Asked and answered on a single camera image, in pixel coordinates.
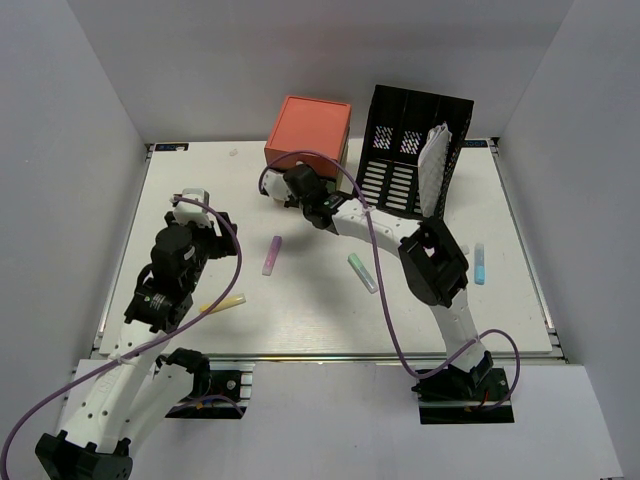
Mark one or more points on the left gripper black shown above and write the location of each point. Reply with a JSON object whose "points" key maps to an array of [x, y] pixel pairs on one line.
{"points": [[222, 245]]}

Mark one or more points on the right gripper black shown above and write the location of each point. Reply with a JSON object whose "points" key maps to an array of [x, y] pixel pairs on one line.
{"points": [[292, 199]]}

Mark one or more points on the pastel purple highlighter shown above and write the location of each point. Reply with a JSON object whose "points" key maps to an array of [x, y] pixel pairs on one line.
{"points": [[272, 255]]}

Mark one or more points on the pastel yellow highlighter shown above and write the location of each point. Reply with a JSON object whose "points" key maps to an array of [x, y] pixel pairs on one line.
{"points": [[227, 303]]}

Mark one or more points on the orange top drawer box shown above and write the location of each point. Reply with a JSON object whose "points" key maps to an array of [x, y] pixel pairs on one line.
{"points": [[310, 124]]}

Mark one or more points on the pastel green highlighter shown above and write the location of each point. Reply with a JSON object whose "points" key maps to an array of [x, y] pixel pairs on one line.
{"points": [[362, 273]]}

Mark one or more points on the white spiral notebook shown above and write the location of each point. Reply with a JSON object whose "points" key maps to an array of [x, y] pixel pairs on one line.
{"points": [[431, 167]]}

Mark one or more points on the pastel blue highlighter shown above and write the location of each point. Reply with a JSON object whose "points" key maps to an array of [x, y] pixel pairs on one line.
{"points": [[479, 264]]}

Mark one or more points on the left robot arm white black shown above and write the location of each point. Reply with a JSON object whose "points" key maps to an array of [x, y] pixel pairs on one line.
{"points": [[128, 401]]}

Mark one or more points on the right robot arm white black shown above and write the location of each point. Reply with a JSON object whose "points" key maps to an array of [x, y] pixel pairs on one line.
{"points": [[434, 266]]}

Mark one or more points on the black file organizer rack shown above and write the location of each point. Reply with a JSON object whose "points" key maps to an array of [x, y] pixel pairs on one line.
{"points": [[398, 123]]}

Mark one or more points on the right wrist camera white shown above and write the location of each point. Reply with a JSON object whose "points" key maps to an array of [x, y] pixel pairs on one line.
{"points": [[274, 186]]}

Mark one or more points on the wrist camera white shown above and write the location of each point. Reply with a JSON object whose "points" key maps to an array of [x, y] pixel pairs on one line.
{"points": [[274, 186], [190, 207]]}

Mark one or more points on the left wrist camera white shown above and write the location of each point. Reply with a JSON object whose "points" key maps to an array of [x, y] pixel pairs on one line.
{"points": [[190, 207]]}

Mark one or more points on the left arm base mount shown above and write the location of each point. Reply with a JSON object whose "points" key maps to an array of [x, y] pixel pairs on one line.
{"points": [[220, 391]]}

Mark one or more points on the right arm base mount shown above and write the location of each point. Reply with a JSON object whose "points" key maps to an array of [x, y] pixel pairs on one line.
{"points": [[445, 399]]}

